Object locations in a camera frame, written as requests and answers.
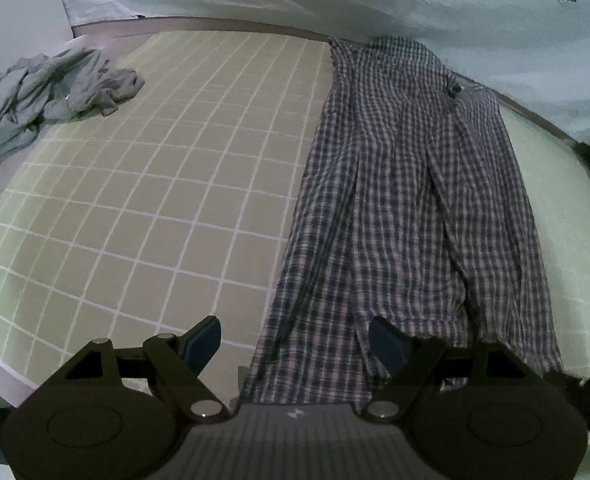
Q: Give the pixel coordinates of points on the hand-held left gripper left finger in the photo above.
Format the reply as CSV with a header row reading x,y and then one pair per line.
x,y
205,340

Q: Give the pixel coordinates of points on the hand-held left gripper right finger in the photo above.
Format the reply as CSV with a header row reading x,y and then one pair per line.
x,y
385,342

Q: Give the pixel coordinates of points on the plaid shirt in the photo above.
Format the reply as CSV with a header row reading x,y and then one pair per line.
x,y
400,210

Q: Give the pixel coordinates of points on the green grid bed sheet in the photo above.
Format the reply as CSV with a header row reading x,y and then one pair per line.
x,y
150,185

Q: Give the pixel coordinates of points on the grey crumpled garment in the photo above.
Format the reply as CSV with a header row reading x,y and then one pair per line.
x,y
25,95

